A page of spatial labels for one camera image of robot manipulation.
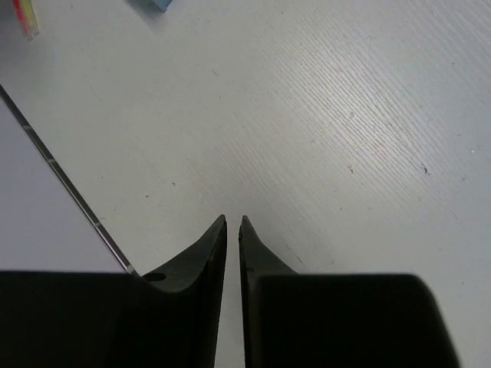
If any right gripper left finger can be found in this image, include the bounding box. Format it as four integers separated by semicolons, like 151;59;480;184
1;216;227;367

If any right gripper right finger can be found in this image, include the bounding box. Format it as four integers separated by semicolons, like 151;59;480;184
239;218;460;367

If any yellow pink highlighter pen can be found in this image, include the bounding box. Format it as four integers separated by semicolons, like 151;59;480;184
12;0;39;41

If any light blue container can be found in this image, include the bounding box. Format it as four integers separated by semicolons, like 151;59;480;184
127;0;172;12

